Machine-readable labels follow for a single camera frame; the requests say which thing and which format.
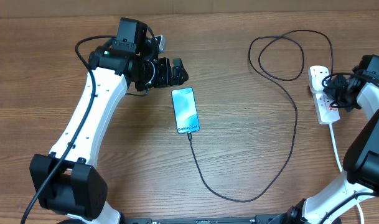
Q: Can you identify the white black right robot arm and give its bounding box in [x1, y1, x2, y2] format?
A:
[271, 55, 379, 223]

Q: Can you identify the white charger plug adapter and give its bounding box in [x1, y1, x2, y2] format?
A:
[309, 76, 324, 94]

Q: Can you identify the white power strip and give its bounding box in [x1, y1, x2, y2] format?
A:
[307, 65, 340, 124]

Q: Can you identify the white power strip cord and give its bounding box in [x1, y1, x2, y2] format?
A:
[328, 122, 365, 224]

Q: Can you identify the black USB charging cable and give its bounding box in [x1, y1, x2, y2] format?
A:
[186, 29, 335, 203]

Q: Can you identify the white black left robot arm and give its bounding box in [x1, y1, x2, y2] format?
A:
[29, 17, 189, 223]

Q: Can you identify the black smartphone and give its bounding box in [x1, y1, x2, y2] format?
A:
[171, 87, 200, 134]

